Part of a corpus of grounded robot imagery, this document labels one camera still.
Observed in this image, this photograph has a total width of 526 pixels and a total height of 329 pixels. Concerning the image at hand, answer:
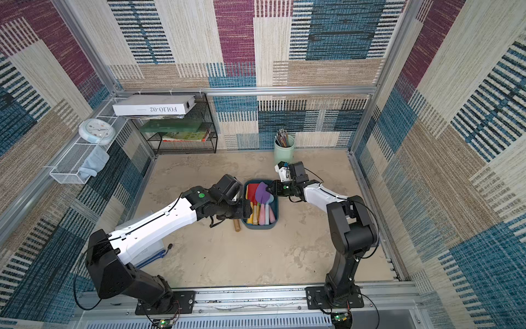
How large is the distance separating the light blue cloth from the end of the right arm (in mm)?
628

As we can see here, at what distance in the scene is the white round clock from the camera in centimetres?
73

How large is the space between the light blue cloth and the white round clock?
34 millimetres

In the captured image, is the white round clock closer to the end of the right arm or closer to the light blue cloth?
the light blue cloth

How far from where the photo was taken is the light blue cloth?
26.1 inches

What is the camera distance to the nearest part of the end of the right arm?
728 millimetres
